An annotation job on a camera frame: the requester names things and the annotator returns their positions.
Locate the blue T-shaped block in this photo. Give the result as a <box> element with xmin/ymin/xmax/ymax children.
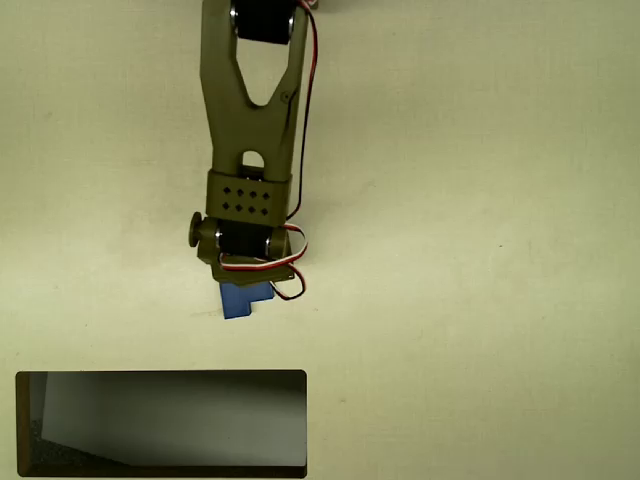
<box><xmin>219</xmin><ymin>281</ymin><xmax>275</xmax><ymax>321</ymax></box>

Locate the dark rectangular bin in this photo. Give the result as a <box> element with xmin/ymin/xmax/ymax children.
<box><xmin>14</xmin><ymin>369</ymin><xmax>308</xmax><ymax>480</ymax></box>

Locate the white red black gripper cable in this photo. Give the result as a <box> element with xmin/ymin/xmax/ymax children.
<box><xmin>272</xmin><ymin>264</ymin><xmax>307</xmax><ymax>302</ymax></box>

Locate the white red black wrist cable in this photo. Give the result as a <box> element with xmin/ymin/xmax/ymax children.
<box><xmin>219</xmin><ymin>224</ymin><xmax>310</xmax><ymax>274</ymax></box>

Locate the long red black cable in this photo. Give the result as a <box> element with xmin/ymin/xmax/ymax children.
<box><xmin>284</xmin><ymin>0</ymin><xmax>321</xmax><ymax>222</ymax></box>

